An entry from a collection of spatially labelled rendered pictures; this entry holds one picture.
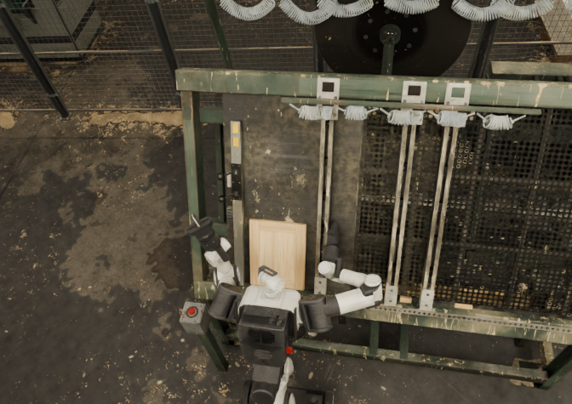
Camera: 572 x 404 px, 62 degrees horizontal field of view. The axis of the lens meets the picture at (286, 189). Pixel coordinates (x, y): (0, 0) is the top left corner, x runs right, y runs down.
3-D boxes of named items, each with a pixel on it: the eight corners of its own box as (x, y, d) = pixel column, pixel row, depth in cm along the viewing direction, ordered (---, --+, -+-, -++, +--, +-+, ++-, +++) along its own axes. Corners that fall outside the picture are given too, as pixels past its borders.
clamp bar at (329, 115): (311, 289, 266) (306, 315, 244) (320, 74, 223) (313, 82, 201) (329, 291, 264) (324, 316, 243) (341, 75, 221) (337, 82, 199)
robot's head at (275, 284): (275, 298, 210) (275, 283, 206) (259, 289, 216) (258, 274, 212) (285, 292, 214) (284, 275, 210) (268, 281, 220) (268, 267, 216)
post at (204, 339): (219, 371, 330) (193, 329, 272) (220, 362, 334) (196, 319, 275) (226, 372, 329) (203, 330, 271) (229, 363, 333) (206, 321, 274)
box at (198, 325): (186, 333, 270) (178, 321, 256) (192, 314, 277) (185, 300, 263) (206, 336, 268) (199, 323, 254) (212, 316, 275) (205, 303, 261)
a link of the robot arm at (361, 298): (386, 287, 209) (339, 300, 207) (388, 309, 215) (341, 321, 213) (377, 271, 219) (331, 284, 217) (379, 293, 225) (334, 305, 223)
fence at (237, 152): (237, 281, 274) (235, 284, 270) (232, 119, 239) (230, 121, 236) (245, 281, 273) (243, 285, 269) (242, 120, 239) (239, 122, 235)
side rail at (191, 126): (199, 270, 284) (192, 281, 274) (188, 85, 244) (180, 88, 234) (209, 271, 283) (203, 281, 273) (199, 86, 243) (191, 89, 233)
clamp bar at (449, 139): (414, 301, 257) (418, 328, 235) (444, 79, 214) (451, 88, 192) (434, 303, 255) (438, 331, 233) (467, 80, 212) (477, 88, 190)
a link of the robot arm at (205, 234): (184, 224, 218) (196, 240, 226) (188, 237, 210) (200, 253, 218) (208, 211, 218) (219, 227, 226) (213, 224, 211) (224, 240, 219)
